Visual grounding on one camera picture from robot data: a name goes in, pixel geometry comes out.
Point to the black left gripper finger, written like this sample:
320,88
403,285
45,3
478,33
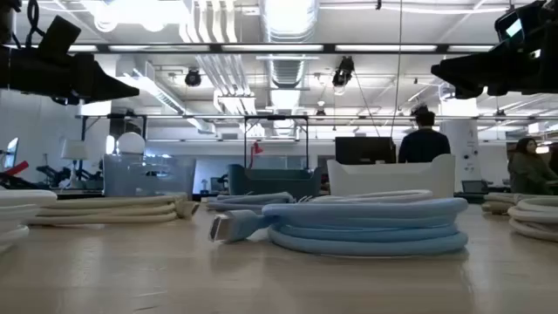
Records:
98,78
113,95

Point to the clear plastic bin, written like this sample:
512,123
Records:
174,179

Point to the teal plastic bin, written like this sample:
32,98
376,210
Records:
279,181

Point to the red desk lamp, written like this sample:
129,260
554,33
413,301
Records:
256,149

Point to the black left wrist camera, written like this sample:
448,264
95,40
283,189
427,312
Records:
59,37

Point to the black metal frame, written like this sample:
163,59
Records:
83,126

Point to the black ceiling spotlight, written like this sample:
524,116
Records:
418,108
193,78
343,72

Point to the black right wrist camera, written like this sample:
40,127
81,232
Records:
508,26

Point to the black overhead light bar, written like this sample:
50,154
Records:
330,48

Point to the lit computer screen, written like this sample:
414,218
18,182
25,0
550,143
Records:
11,152

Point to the red object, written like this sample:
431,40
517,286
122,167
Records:
15,168

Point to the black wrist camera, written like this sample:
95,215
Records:
508,26
59,37

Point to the person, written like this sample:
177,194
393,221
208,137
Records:
527,172
423,146

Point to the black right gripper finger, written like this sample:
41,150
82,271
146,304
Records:
470,91
462,70

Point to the black computer monitor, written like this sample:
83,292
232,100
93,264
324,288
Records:
364,150

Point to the white plastic bin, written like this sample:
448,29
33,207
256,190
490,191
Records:
392,179

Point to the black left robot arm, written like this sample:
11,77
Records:
5,65

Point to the dark laptop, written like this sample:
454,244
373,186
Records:
474,186

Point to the white round column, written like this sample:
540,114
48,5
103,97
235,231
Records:
464,144

